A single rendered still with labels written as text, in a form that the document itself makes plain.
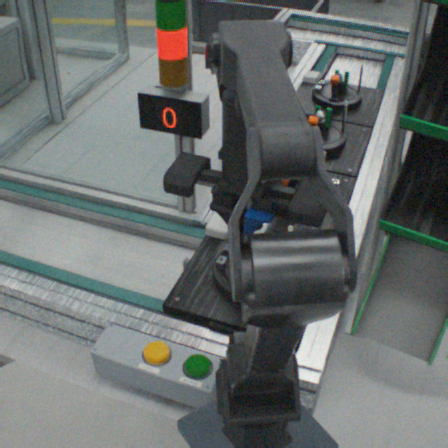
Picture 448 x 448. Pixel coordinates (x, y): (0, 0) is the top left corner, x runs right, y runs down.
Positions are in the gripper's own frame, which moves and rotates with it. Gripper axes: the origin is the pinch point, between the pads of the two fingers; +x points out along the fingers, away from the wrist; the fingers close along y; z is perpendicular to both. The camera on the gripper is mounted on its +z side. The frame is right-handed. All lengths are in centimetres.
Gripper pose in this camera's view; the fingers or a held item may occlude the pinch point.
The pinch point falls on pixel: (246, 222)
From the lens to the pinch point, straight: 68.5
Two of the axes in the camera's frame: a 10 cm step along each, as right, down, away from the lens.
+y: -9.4, -2.3, 2.7
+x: 0.0, 7.7, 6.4
